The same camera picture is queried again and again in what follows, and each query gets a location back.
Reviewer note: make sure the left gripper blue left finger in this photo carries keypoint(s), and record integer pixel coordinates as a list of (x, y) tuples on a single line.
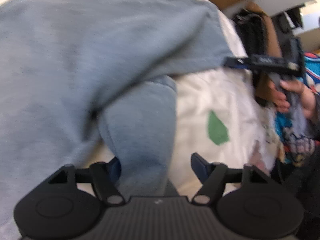
[(104, 177)]

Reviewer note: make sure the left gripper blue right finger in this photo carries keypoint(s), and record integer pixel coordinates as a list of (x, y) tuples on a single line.
[(212, 177)]

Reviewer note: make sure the light blue denim pants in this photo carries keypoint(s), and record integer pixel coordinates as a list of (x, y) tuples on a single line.
[(77, 72)]

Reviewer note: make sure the person right hand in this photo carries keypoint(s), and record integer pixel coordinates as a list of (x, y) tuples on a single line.
[(283, 97)]

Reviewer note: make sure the folded brown garment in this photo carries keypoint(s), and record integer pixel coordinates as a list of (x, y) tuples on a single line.
[(264, 90)]

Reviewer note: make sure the cream cartoon bear bedsheet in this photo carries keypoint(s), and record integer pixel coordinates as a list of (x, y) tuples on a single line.
[(227, 95)]

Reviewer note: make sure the teal patterned blanket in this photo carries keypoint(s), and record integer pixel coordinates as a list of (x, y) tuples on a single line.
[(298, 135)]

